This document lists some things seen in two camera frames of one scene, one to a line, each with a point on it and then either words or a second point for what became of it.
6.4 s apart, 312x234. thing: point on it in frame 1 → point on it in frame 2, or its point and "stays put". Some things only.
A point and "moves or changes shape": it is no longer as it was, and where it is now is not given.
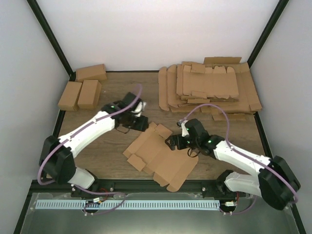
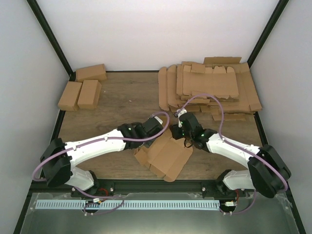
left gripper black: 141,126 → 147,145
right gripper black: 180,146 → 176,135
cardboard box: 89,94 stays put
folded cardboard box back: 95,72 stays put
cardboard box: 68,101 stays put
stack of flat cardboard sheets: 223,82 stays put
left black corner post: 53,39 stays put
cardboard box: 151,153 moves or changes shape
